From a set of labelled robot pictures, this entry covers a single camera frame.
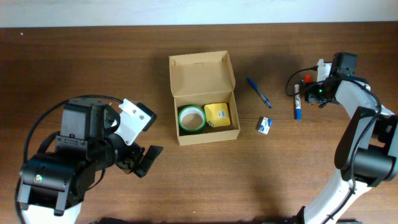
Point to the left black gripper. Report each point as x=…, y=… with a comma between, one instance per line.
x=133, y=160

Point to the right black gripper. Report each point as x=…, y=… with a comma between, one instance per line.
x=313, y=97

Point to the red utility knife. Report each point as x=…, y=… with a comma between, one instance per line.
x=307, y=79

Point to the green tape roll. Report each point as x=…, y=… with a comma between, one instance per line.
x=183, y=124

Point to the yellow sticky note pad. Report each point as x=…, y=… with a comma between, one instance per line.
x=217, y=115

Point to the brown cardboard box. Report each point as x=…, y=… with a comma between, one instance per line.
x=198, y=80

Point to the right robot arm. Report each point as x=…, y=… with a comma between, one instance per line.
x=366, y=155

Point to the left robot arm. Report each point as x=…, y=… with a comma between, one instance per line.
x=93, y=137

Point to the blue white marker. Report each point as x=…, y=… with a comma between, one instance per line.
x=298, y=115

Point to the blue ballpoint pen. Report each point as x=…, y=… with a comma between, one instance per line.
x=261, y=95

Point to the small blue white box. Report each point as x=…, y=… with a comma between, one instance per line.
x=264, y=125

